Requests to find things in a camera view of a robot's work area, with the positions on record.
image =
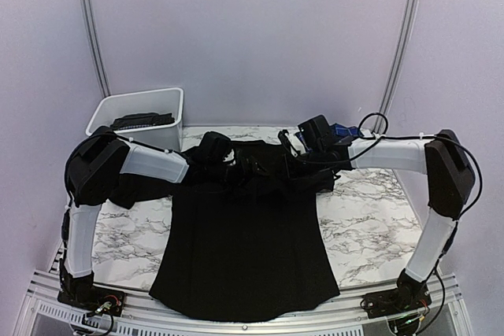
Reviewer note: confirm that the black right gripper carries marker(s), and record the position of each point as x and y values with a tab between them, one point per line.
293	175

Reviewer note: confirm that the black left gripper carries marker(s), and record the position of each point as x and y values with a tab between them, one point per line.
244	176

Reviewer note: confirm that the black long sleeve shirt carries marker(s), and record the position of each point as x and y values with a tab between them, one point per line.
240	257

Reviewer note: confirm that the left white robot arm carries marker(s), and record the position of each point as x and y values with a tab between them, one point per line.
93	172

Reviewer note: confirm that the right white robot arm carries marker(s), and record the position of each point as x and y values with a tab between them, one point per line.
453	181

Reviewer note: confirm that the blue plaid folded shirt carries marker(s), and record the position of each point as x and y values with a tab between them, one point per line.
338	131

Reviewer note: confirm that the white plastic bin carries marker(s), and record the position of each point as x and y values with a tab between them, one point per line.
168	100

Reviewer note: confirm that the dark clothes in bin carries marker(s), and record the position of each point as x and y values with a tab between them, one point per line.
141	120

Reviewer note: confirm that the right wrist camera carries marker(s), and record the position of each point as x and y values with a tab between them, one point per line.
313	131

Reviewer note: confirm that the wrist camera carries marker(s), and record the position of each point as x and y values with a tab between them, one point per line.
313	131
214	148

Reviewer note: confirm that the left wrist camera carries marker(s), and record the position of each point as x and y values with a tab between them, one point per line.
214	148

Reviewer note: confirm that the right aluminium corner post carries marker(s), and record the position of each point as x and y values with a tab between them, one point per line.
406	28

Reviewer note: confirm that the aluminium corner post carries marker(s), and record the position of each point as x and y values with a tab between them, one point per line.
96	53
406	28

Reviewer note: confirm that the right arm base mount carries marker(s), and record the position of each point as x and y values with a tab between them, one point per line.
408	295

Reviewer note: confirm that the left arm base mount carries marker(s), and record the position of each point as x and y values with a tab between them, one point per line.
96	300

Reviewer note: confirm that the aluminium frame rail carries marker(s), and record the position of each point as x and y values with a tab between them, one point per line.
134	312

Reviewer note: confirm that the left aluminium corner post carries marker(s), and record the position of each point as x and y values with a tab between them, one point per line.
96	53

